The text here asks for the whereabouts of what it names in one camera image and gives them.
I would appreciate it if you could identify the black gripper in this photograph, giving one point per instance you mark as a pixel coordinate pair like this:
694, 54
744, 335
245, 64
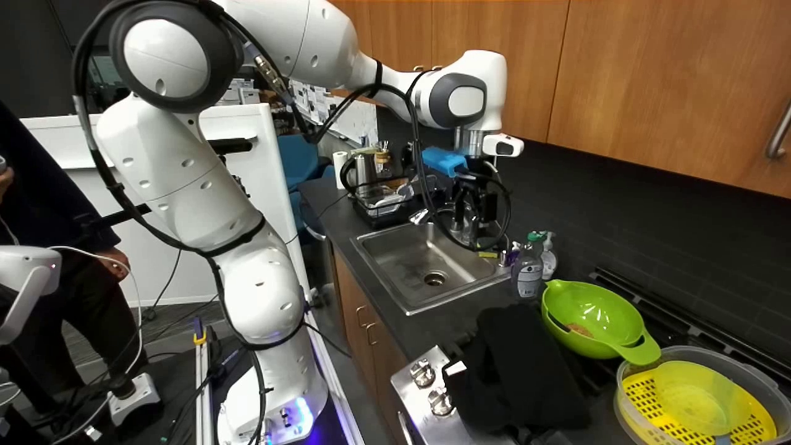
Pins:
475, 212

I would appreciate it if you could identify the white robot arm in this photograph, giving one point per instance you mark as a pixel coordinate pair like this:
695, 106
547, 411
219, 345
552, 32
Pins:
177, 57

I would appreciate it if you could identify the chrome main faucet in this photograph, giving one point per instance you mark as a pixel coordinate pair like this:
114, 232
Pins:
429, 216

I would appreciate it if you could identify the purple dish soap bottle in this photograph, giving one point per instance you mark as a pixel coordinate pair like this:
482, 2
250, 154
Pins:
512, 257

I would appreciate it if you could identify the stainless steel sink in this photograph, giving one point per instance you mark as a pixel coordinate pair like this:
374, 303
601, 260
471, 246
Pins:
424, 267

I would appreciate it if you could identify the black dish rack tray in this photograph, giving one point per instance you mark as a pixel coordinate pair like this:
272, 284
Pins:
386, 202

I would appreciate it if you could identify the green plastic colander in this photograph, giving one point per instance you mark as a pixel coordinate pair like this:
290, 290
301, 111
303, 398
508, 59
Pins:
596, 322

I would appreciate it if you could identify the black cloth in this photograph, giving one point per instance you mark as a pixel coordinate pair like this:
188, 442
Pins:
515, 375

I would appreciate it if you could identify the wooden lower cabinet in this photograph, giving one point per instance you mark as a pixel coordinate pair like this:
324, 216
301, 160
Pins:
372, 345

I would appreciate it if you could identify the stainless steel stove panel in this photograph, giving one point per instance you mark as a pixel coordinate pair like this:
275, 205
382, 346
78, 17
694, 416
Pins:
427, 413

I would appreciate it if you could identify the wooden upper cabinets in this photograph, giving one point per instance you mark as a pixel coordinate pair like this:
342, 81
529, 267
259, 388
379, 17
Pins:
698, 86

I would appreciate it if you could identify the yellow perforated strainer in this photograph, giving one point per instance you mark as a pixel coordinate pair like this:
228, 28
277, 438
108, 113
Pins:
690, 404

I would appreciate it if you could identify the person in dark clothes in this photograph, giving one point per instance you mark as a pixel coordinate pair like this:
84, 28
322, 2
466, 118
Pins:
40, 205

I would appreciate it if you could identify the white office chair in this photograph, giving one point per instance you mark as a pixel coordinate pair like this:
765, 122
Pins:
28, 272

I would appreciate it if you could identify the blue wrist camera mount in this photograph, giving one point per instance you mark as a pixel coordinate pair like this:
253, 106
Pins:
444, 160

